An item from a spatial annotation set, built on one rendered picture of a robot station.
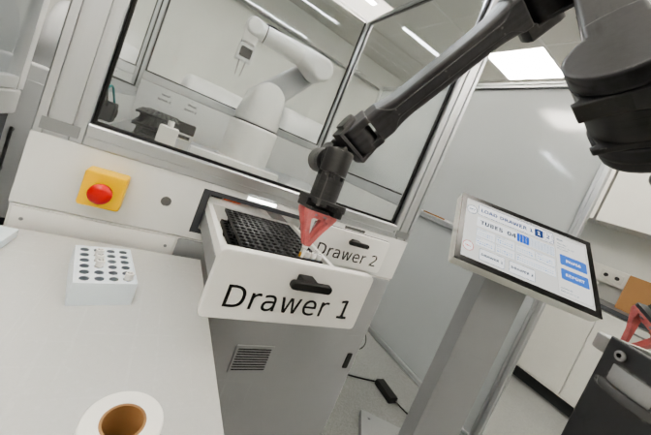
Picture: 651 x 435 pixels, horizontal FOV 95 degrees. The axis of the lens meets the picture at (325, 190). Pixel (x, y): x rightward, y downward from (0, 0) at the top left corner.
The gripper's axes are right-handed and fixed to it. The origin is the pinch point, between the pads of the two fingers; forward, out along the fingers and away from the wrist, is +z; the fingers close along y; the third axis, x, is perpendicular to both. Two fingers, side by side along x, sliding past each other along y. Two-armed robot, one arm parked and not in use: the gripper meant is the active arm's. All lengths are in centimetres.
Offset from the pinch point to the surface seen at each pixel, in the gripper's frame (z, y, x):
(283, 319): 11.7, 10.0, -3.9
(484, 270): -5, -12, 75
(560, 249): -22, -7, 105
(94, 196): 5.5, -14.1, -38.1
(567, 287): -10, 1, 101
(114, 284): 14.3, 1.5, -29.1
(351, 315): 9.3, 9.6, 9.5
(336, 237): 0.9, -22.2, 20.0
